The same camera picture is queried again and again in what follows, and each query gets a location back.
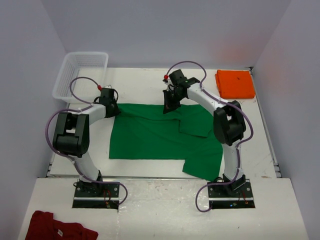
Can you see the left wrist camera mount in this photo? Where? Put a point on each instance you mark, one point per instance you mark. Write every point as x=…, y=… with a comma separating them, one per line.
x=99, y=87

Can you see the folded orange t-shirt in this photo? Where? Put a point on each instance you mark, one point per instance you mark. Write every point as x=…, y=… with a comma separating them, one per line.
x=234, y=84

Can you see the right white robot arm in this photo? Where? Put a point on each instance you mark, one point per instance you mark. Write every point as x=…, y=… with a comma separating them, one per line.
x=228, y=123

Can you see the green t-shirt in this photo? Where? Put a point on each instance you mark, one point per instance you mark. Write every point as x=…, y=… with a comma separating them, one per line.
x=144, y=132

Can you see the dark red t-shirt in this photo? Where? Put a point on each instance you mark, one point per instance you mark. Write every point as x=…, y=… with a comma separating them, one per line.
x=43, y=226

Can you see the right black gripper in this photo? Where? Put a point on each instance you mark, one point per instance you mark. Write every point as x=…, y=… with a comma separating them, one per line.
x=169, y=105

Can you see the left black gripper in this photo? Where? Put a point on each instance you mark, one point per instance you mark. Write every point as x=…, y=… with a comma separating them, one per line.
x=116, y=111

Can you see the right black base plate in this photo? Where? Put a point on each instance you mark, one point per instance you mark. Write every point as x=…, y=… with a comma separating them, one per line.
x=220, y=197

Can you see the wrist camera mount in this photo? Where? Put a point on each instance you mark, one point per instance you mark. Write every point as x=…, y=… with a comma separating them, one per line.
x=166, y=79
x=99, y=87

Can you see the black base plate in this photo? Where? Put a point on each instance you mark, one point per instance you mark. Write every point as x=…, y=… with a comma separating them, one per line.
x=88, y=195
x=220, y=197

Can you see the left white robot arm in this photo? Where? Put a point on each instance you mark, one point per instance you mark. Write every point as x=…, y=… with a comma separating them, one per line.
x=71, y=138

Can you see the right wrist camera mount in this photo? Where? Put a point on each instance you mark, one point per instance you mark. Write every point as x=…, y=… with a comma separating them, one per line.
x=166, y=79

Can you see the white plastic basket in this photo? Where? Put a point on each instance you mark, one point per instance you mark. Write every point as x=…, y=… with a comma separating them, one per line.
x=79, y=75

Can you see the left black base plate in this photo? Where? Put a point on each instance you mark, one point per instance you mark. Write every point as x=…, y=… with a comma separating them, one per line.
x=88, y=195

